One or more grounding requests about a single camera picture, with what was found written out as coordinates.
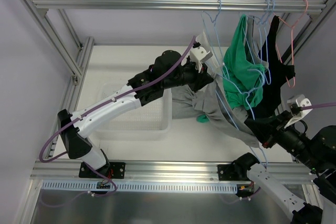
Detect blue hanger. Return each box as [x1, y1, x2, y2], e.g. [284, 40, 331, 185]
[240, 0, 275, 120]
[240, 0, 270, 75]
[211, 58, 269, 169]
[201, 0, 230, 80]

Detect white tank top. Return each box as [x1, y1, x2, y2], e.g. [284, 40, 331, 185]
[196, 30, 218, 72]

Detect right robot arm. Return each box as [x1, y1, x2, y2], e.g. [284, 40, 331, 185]
[232, 111, 335, 223]

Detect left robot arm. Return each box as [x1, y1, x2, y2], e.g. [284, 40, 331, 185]
[57, 46, 214, 177]

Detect green tank top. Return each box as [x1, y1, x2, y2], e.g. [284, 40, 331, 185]
[196, 14, 266, 124]

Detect black tank top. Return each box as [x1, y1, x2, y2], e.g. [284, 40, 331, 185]
[253, 16, 296, 119]

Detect light grey tank top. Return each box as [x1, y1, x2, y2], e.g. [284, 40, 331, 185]
[227, 15, 270, 127]

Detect pink hanger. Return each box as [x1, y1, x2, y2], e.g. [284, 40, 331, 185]
[275, 0, 309, 89]

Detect white perforated plastic basket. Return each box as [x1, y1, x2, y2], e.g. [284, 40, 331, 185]
[90, 89, 172, 141]

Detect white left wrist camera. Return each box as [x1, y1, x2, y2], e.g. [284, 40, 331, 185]
[189, 42, 213, 73]

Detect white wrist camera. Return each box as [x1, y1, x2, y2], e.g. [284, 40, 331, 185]
[189, 42, 213, 73]
[284, 94, 312, 129]

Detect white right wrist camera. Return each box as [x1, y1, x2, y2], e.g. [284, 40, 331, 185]
[284, 94, 312, 129]

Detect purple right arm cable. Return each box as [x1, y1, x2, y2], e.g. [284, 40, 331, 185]
[290, 102, 336, 111]

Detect right aluminium frame post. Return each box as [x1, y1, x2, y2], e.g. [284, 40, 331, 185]
[278, 0, 335, 64]

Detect aluminium frame post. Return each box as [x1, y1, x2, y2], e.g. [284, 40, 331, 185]
[278, 0, 335, 64]
[20, 0, 95, 86]

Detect white slotted cable duct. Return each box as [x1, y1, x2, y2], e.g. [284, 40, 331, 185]
[41, 180, 238, 194]

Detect aluminium hanging rail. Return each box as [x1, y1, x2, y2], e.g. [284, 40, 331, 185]
[33, 0, 326, 14]

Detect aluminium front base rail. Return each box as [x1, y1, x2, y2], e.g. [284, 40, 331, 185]
[30, 159, 316, 184]

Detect left aluminium frame post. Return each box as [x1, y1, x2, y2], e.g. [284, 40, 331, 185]
[20, 0, 95, 86]

